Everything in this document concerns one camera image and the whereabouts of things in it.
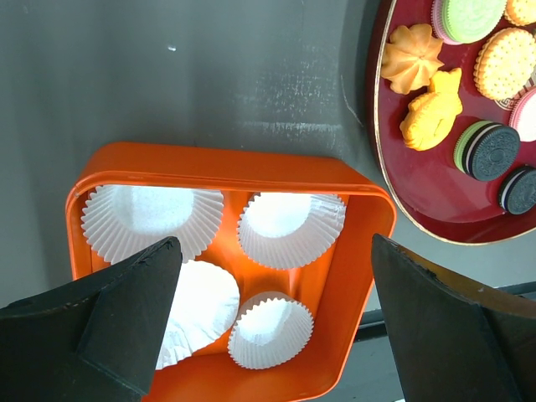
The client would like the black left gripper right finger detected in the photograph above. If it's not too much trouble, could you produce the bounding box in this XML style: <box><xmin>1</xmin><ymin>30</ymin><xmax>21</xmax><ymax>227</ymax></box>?
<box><xmin>371</xmin><ymin>234</ymin><xmax>535</xmax><ymax>401</ymax></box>

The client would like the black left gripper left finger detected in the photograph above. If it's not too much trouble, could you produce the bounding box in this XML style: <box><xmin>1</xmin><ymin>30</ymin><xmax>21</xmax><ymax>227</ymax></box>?
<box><xmin>1</xmin><ymin>237</ymin><xmax>183</xmax><ymax>401</ymax></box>

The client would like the black cookie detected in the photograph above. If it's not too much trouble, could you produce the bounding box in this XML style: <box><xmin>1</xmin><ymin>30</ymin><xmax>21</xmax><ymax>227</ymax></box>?
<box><xmin>453</xmin><ymin>120</ymin><xmax>521</xmax><ymax>182</ymax></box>
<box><xmin>497</xmin><ymin>165</ymin><xmax>535</xmax><ymax>215</ymax></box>

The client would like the orange swirl cookie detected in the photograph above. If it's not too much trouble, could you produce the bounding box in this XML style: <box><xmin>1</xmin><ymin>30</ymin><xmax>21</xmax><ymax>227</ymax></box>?
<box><xmin>380</xmin><ymin>23</ymin><xmax>444</xmax><ymax>95</ymax></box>

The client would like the white paper cup bottom-left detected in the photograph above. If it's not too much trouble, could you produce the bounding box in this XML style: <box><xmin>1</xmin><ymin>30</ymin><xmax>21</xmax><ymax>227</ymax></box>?
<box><xmin>156</xmin><ymin>260</ymin><xmax>240</xmax><ymax>370</ymax></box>

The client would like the white paper cup top-left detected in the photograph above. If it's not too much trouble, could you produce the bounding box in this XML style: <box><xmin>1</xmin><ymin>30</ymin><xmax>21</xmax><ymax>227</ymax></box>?
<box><xmin>81</xmin><ymin>184</ymin><xmax>224</xmax><ymax>264</ymax></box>

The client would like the red round tray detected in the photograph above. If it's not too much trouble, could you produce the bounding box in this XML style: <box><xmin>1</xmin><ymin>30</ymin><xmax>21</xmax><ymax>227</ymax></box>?
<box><xmin>366</xmin><ymin>1</ymin><xmax>535</xmax><ymax>245</ymax></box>

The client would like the white paper cup bottom-right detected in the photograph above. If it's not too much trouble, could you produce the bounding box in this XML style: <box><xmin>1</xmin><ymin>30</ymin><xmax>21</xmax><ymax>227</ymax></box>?
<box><xmin>227</xmin><ymin>291</ymin><xmax>314</xmax><ymax>370</ymax></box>

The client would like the orange cookie box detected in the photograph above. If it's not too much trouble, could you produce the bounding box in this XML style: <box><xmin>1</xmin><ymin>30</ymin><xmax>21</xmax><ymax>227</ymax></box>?
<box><xmin>65</xmin><ymin>142</ymin><xmax>396</xmax><ymax>401</ymax></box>

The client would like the white paper cup top-right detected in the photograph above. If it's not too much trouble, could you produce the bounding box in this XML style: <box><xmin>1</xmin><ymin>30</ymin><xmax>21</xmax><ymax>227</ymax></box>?
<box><xmin>237</xmin><ymin>192</ymin><xmax>347</xmax><ymax>270</ymax></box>

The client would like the orange fish cookie bottom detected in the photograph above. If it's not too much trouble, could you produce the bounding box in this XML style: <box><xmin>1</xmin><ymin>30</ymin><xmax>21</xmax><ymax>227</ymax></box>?
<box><xmin>399</xmin><ymin>67</ymin><xmax>463</xmax><ymax>152</ymax></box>

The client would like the pink macaron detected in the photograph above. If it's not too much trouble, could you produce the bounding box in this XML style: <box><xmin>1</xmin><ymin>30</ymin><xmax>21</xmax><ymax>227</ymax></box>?
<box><xmin>508</xmin><ymin>87</ymin><xmax>536</xmax><ymax>142</ymax></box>

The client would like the orange round cookie centre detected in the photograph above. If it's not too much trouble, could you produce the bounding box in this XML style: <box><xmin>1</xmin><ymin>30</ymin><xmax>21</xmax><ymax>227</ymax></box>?
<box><xmin>473</xmin><ymin>28</ymin><xmax>535</xmax><ymax>101</ymax></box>

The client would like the orange round cookie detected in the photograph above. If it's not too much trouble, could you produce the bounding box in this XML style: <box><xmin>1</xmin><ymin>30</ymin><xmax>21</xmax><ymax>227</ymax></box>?
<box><xmin>503</xmin><ymin>0</ymin><xmax>536</xmax><ymax>26</ymax></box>
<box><xmin>473</xmin><ymin>28</ymin><xmax>535</xmax><ymax>101</ymax></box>

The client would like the green macaron left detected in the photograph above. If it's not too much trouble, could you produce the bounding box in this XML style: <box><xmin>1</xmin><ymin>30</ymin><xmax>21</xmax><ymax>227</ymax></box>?
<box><xmin>430</xmin><ymin>0</ymin><xmax>507</xmax><ymax>45</ymax></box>

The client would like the orange round cookie upper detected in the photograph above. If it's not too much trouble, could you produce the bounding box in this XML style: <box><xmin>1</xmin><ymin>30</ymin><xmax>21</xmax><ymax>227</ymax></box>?
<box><xmin>503</xmin><ymin>0</ymin><xmax>536</xmax><ymax>26</ymax></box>

